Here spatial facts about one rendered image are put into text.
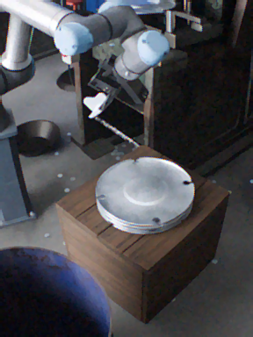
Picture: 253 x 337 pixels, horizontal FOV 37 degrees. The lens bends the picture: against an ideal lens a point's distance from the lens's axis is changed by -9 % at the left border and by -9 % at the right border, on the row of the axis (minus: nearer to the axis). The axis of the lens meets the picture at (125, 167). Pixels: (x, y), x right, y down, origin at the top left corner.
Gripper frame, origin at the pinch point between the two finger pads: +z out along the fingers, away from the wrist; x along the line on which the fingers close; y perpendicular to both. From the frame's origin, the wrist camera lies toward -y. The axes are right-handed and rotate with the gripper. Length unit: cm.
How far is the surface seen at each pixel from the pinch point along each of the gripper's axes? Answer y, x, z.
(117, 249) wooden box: -20.6, 37.9, -0.6
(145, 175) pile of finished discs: -23.7, 12.1, 6.6
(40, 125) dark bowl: 2, -24, 100
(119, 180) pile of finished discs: -17.9, 15.9, 9.9
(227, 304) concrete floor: -72, 41, 5
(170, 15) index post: -9.1, -46.4, -0.4
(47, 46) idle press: 23, -115, 171
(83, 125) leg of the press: -14, -23, 73
